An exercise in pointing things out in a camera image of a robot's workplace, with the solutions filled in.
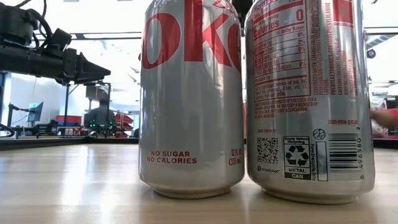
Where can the background robot green lights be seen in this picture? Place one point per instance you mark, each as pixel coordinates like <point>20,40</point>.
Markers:
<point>102,130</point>

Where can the stacked red bins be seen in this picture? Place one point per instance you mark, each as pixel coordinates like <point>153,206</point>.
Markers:
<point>122,119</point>

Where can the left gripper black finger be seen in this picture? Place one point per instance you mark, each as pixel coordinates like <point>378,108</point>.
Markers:
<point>93,71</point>

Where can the computer monitor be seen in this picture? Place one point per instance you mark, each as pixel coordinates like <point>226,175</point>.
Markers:
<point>35,112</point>

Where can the silver Diet Coke can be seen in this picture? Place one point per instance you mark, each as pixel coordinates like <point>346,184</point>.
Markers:
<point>192,109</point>
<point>311,109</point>

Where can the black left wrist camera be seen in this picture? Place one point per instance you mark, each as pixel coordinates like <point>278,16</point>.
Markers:
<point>59,39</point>

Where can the person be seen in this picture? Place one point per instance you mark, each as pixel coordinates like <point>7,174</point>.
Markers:
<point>99,115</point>

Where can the black metal stand grey box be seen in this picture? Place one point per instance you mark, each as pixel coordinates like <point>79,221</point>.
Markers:
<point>96,93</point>

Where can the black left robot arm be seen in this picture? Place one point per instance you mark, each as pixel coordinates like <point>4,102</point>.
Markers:
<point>28,62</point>

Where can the red storage bin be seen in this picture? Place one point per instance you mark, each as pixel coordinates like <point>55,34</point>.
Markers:
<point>68,119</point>

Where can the round black ceiling fixture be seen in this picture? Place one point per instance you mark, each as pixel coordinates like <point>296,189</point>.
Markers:
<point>371,53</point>

